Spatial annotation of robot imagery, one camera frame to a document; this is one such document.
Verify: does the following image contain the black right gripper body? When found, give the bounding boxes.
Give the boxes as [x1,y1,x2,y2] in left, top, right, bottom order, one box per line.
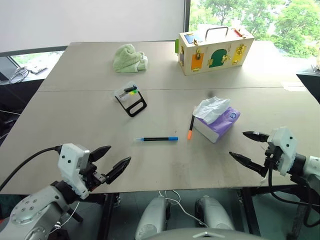
[261,141,285,177]

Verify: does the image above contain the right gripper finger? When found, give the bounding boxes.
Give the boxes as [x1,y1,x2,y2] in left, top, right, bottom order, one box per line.
[242,130,271,145]
[228,151,270,178]

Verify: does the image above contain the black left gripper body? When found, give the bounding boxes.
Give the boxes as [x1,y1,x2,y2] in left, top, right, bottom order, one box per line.
[79,161,109,193]

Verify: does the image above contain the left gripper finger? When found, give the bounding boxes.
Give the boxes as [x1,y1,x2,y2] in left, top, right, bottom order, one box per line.
[87,145,112,164]
[105,156,132,186]

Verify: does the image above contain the black pen with blue cap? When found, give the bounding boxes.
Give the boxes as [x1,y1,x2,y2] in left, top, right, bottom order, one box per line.
[135,135,180,144]

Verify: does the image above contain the black pen with orange cap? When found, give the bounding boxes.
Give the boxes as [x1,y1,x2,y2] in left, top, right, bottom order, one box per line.
[187,105,197,140]

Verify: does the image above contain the black table leg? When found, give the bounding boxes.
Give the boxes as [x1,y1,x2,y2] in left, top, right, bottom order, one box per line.
[99,192,119,240]
[239,186,262,236]

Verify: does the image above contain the purple tissue pack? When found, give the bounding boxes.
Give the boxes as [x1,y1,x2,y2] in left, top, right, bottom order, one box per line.
[192,96,241,145]

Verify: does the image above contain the silver rounded robot leg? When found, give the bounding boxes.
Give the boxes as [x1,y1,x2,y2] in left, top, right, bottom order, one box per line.
[134,195,172,240]
[194,195,236,231]

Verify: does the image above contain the black side table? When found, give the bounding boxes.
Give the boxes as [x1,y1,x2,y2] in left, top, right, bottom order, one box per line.
[295,70,320,104]

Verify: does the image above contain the silver robot torso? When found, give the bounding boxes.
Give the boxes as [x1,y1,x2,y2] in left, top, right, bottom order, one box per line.
[151,225,252,240]

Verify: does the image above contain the light green towel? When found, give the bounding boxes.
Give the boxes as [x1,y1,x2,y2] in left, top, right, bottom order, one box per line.
[112,43,149,74]

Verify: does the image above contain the white flat device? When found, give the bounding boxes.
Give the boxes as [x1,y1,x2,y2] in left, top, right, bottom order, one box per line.
[25,64,49,75]

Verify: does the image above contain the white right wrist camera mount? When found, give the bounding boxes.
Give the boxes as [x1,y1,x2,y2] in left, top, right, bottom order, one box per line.
[266,126,299,177]

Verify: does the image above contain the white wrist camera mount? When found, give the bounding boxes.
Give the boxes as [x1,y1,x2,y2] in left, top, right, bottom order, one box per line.
[57,143,91,200]
[266,126,299,177]

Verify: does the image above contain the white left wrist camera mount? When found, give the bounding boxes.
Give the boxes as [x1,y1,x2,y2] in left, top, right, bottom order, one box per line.
[57,143,91,200]

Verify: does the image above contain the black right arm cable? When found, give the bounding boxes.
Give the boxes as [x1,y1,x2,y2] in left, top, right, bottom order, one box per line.
[267,153,320,228]

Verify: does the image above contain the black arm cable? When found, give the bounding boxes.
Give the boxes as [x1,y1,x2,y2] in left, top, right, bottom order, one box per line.
[0,146,62,192]
[267,153,320,228]

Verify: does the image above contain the thin white wire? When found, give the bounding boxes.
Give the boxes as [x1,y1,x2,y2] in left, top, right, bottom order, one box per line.
[48,199,81,235]

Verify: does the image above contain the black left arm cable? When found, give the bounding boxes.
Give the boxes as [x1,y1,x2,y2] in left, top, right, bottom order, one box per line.
[0,146,62,192]

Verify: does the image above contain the white cable under table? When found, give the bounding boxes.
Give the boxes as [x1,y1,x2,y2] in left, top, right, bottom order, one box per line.
[158,189,209,228]

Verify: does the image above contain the wooden latch box with handle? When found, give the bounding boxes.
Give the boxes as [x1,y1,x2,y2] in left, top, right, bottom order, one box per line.
[174,25,255,77]

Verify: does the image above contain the coiled white cable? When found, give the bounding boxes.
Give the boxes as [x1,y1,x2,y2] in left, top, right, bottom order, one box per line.
[9,65,30,85]

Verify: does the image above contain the black window frame post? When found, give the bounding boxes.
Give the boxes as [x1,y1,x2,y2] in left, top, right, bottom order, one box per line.
[183,0,192,41]

